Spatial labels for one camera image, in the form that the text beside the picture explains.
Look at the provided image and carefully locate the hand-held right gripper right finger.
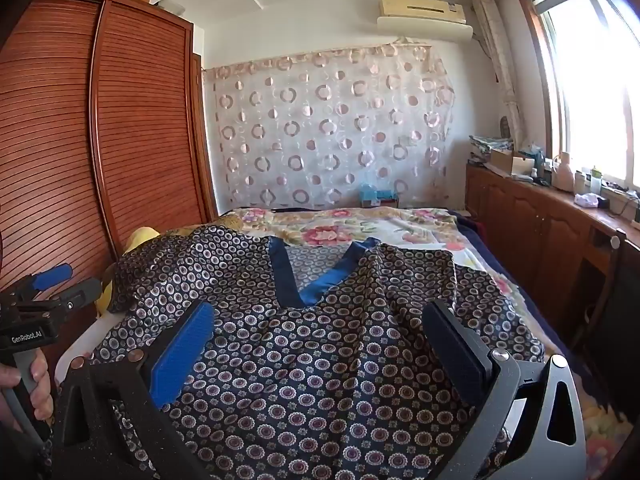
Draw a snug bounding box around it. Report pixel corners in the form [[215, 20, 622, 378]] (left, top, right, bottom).
[[422, 300, 589, 480]]

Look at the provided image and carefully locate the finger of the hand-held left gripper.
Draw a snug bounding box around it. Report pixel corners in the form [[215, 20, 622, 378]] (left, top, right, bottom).
[[47, 278, 104, 315], [27, 263, 74, 294]]

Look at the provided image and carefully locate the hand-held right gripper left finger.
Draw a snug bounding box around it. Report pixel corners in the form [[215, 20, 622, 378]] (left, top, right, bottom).
[[50, 301, 216, 480]]

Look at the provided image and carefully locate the navy patterned blouse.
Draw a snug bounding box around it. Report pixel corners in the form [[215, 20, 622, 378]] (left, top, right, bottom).
[[90, 225, 547, 480]]

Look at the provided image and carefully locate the person's left hand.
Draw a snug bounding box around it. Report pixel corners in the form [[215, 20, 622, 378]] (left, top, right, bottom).
[[0, 355, 54, 421]]

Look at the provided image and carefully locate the navy blue bedsheet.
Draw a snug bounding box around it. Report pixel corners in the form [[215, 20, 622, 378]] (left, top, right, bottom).
[[452, 210, 503, 263]]

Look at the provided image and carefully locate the wooden slatted wardrobe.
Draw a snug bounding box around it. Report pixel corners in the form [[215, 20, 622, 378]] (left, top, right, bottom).
[[0, 0, 219, 361]]

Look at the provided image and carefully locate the long wooden cabinet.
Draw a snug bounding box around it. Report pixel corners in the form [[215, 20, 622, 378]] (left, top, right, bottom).
[[465, 160, 640, 313]]

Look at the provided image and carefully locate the dark chair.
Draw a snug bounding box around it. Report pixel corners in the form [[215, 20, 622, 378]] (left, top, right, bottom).
[[574, 230, 640, 423]]

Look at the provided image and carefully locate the teal box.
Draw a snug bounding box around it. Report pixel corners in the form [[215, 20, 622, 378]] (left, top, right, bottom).
[[358, 183, 399, 207]]

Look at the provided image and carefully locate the floral blanket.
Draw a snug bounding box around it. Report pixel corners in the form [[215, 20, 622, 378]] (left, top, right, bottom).
[[215, 206, 622, 463]]

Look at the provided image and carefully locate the cardboard box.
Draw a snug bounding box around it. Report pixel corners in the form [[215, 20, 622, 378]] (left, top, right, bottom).
[[489, 147, 537, 180]]

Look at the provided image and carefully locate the white jug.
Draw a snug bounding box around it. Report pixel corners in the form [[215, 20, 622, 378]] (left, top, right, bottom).
[[553, 152, 576, 194]]

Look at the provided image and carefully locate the stack of folded fabric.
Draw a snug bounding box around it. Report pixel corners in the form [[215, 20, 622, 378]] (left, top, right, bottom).
[[468, 133, 516, 157]]

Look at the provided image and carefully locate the sheer circle-patterned curtain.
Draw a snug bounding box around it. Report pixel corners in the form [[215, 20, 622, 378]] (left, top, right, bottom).
[[201, 36, 457, 209]]

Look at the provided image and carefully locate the beige window curtain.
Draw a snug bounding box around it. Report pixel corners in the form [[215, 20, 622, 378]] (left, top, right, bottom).
[[472, 0, 527, 147]]

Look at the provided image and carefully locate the wooden framed window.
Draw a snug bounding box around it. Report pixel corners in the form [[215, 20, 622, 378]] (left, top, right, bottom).
[[516, 0, 640, 192]]

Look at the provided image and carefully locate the beige air conditioner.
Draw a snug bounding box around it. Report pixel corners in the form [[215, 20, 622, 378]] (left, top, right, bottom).
[[378, 0, 469, 25]]

